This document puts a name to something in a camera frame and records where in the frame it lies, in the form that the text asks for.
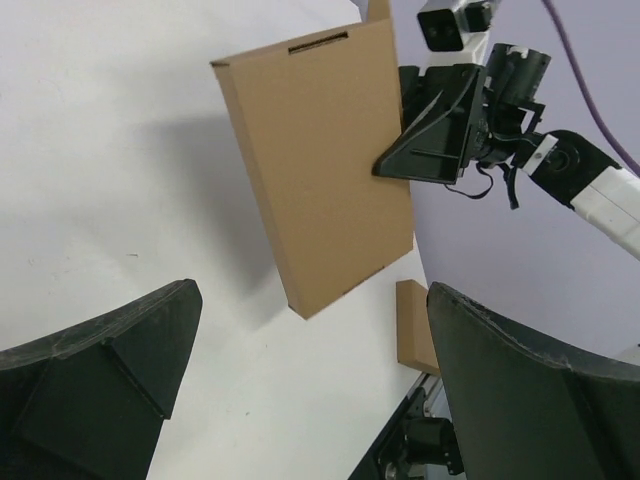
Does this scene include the cardboard box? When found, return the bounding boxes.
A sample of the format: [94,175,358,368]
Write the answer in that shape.
[396,280,441,377]
[212,1,414,319]

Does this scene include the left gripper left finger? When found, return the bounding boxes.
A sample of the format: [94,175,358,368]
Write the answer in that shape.
[1,279,203,479]

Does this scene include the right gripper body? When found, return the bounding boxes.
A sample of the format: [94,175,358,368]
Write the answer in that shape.
[419,42,551,174]

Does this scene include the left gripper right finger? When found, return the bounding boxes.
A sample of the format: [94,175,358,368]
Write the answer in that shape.
[426,282,639,479]

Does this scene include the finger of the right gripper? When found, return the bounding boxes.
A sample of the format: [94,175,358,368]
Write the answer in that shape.
[398,65,430,135]
[372,69,483,183]

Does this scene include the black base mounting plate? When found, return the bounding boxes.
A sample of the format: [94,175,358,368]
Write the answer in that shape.
[349,387,464,480]

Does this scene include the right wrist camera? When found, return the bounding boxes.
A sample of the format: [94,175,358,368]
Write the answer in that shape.
[417,0,501,67]

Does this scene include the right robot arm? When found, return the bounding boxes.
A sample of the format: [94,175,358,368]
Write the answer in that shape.
[372,43,639,257]

